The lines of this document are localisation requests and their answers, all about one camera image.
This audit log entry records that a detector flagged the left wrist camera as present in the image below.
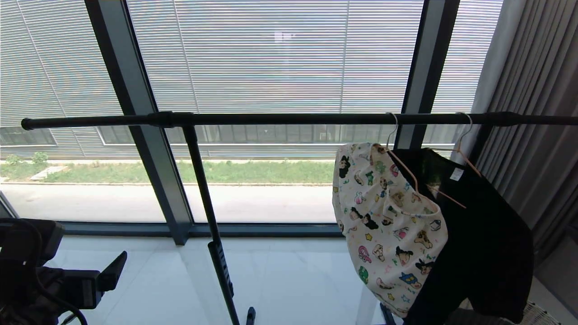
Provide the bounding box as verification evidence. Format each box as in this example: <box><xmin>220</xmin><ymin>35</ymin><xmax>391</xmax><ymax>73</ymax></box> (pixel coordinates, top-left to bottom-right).
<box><xmin>0</xmin><ymin>219</ymin><xmax>65</xmax><ymax>268</ymax></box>

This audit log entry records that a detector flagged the cream printed garment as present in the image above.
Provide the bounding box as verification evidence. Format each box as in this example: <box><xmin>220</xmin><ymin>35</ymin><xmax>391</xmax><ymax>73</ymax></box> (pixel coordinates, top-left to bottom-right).
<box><xmin>332</xmin><ymin>143</ymin><xmax>448</xmax><ymax>319</ymax></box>

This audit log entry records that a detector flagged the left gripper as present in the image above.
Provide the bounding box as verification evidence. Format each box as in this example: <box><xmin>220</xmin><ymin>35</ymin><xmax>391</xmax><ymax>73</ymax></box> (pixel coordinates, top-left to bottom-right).
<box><xmin>61</xmin><ymin>270</ymin><xmax>103</xmax><ymax>310</ymax></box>

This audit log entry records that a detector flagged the beige curtain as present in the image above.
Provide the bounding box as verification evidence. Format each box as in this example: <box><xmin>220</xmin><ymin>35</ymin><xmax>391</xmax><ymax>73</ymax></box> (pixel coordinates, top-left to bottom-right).
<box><xmin>452</xmin><ymin>0</ymin><xmax>578</xmax><ymax>262</ymax></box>

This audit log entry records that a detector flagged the black garment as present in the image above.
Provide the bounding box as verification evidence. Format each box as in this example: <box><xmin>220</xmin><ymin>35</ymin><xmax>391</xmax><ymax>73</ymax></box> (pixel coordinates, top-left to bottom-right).
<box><xmin>388</xmin><ymin>148</ymin><xmax>535</xmax><ymax>325</ymax></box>

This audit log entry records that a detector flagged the white laundry basket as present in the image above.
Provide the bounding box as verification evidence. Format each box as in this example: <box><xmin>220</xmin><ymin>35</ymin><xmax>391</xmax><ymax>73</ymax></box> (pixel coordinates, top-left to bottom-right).
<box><xmin>501</xmin><ymin>302</ymin><xmax>563</xmax><ymax>325</ymax></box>

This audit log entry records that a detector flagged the pink clothes hanger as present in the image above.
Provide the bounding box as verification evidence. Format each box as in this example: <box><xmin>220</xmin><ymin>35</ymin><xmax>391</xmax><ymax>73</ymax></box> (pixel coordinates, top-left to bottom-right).
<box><xmin>384</xmin><ymin>113</ymin><xmax>420</xmax><ymax>192</ymax></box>
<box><xmin>427</xmin><ymin>113</ymin><xmax>483</xmax><ymax>209</ymax></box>

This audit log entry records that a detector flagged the black clothes rack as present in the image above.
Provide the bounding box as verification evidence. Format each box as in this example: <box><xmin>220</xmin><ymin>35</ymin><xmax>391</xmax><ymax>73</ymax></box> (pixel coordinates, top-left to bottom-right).
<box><xmin>21</xmin><ymin>111</ymin><xmax>578</xmax><ymax>325</ymax></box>

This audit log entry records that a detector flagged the window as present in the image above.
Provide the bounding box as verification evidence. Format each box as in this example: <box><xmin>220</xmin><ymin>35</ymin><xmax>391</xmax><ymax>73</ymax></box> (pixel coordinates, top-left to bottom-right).
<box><xmin>0</xmin><ymin>0</ymin><xmax>504</xmax><ymax>246</ymax></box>

